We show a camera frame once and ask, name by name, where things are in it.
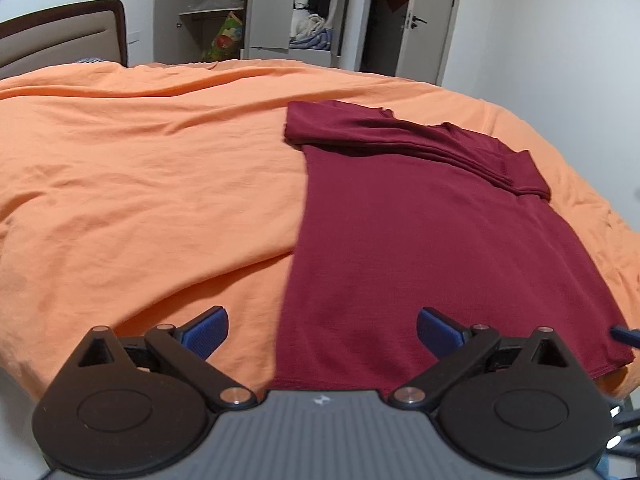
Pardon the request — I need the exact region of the dark red t-shirt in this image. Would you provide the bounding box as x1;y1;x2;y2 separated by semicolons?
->
272;101;634;392

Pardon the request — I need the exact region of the folded clothes pile in wardrobe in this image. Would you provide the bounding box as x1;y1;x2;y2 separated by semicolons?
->
288;9;333;51

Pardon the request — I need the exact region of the orange bed sheet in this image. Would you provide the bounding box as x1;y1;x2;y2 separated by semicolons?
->
1;61;639;398

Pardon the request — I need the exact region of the striped pillow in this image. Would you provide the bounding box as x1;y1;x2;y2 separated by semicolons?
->
74;58;106;64

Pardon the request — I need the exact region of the colourful bag in wardrobe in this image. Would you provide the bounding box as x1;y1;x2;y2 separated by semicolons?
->
203;11;244;62

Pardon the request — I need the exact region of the brown beige headboard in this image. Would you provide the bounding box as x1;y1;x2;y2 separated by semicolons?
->
1;0;129;78

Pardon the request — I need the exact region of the grey wardrobe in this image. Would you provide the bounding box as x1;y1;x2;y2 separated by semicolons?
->
153;0;371;70

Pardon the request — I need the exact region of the grey room door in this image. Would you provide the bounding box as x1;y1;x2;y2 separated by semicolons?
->
396;0;456;84

